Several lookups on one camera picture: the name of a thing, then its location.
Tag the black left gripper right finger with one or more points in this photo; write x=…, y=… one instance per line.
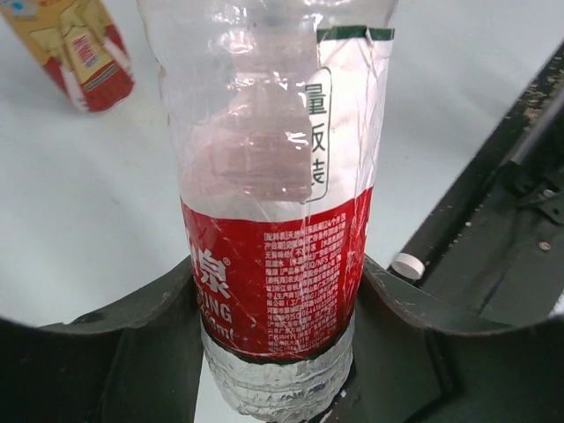
x=417, y=359

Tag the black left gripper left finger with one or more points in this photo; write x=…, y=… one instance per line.
x=138, y=359

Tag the white tea bottle cap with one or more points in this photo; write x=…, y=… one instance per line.
x=408, y=266

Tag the red cap water bottle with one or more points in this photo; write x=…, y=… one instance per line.
x=275, y=109

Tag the amber tea bottle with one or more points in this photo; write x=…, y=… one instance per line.
x=78, y=45

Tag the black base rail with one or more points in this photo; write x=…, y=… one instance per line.
x=493, y=244

